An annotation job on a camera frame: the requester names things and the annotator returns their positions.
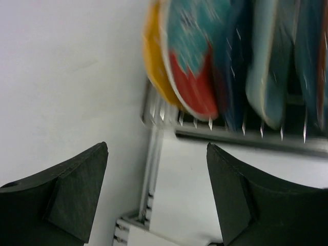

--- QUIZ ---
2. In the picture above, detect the dark teal round plate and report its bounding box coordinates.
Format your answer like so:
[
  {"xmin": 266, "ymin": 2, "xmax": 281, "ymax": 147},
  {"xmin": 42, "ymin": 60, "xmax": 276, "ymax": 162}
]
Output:
[{"xmin": 294, "ymin": 1, "xmax": 327, "ymax": 134}]

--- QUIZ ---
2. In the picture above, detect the metal wire dish rack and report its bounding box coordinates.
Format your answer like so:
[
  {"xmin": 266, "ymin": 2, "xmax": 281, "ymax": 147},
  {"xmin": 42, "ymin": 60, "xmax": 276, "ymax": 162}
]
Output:
[{"xmin": 141, "ymin": 81, "xmax": 327, "ymax": 157}]

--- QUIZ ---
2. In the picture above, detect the red teal floral plate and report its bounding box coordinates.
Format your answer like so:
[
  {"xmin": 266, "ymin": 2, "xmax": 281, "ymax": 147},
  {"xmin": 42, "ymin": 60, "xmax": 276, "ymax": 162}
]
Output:
[{"xmin": 159, "ymin": 1, "xmax": 232, "ymax": 121}]

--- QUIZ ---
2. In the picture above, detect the dark blue leaf plate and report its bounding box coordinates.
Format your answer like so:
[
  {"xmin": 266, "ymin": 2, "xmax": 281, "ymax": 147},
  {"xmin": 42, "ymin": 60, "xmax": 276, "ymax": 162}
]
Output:
[{"xmin": 212, "ymin": 1, "xmax": 254, "ymax": 132}]

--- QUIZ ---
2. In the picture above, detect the yellow polka dot plate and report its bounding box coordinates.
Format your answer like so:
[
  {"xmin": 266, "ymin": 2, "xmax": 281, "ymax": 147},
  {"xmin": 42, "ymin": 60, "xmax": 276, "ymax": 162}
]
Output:
[{"xmin": 142, "ymin": 1, "xmax": 184, "ymax": 110}]

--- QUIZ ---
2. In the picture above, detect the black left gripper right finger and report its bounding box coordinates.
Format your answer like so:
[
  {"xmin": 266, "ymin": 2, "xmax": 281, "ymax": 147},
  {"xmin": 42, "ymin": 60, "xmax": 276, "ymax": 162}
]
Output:
[{"xmin": 207, "ymin": 143, "xmax": 327, "ymax": 245}]

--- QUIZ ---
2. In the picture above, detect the aluminium table frame rail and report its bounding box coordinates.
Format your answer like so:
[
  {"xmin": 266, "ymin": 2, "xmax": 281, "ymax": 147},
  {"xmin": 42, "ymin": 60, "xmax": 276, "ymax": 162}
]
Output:
[{"xmin": 114, "ymin": 122, "xmax": 213, "ymax": 246}]

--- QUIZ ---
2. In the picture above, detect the light green rectangular plate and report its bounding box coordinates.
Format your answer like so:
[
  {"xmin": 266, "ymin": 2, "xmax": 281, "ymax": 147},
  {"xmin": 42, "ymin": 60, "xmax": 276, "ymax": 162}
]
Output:
[{"xmin": 245, "ymin": 1, "xmax": 296, "ymax": 129}]

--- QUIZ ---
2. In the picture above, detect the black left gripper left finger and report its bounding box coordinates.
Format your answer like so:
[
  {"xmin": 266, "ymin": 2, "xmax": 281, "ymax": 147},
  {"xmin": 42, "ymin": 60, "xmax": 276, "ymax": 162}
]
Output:
[{"xmin": 1, "ymin": 142, "xmax": 108, "ymax": 245}]

